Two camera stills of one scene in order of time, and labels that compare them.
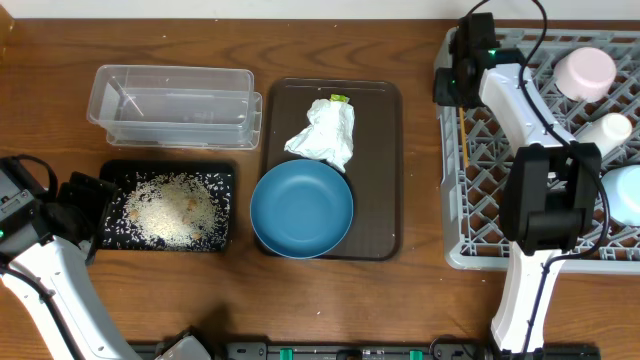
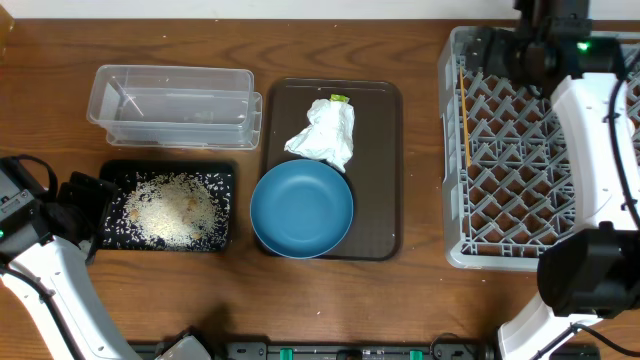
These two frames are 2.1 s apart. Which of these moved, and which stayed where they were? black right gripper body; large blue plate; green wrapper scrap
Moved: black right gripper body
Stayed: green wrapper scrap; large blue plate
